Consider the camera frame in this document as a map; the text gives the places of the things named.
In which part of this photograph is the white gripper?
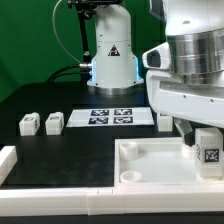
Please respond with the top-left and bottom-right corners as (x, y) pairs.
(142, 42), (224, 147)

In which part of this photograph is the white square tabletop part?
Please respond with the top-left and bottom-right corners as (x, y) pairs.
(114, 137), (224, 186)

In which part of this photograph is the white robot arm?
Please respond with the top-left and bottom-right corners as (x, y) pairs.
(88, 0), (224, 129)

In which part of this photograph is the white sheet with markers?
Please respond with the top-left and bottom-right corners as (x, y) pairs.
(67, 107), (154, 127)

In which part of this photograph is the white front fence wall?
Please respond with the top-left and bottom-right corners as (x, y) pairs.
(0, 183), (224, 217)

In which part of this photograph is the white fence wall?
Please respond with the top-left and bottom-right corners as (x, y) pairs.
(0, 183), (224, 217)
(0, 146), (17, 186)

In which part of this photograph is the black thick cable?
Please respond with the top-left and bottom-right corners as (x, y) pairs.
(46, 63), (92, 84)

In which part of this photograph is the black camera stand pole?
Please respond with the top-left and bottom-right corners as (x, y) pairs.
(67, 0), (96, 63)

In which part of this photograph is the grey thin cable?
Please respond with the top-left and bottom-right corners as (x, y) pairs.
(52, 0), (83, 64)

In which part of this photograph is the white left fence wall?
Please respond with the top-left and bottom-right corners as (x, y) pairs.
(0, 146), (17, 186)

